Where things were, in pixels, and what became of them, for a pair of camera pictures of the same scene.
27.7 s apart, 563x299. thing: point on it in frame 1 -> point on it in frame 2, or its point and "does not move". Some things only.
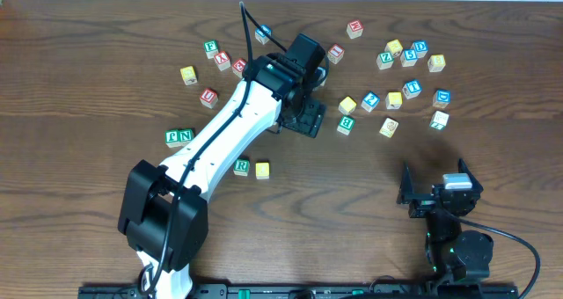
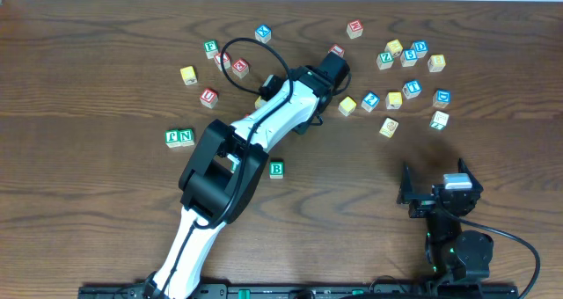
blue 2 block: x=370 y=101 does not move
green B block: x=346 y=124 -> x=276 y=170
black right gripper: x=430 y=198 does not move
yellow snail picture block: x=389 y=127 does not move
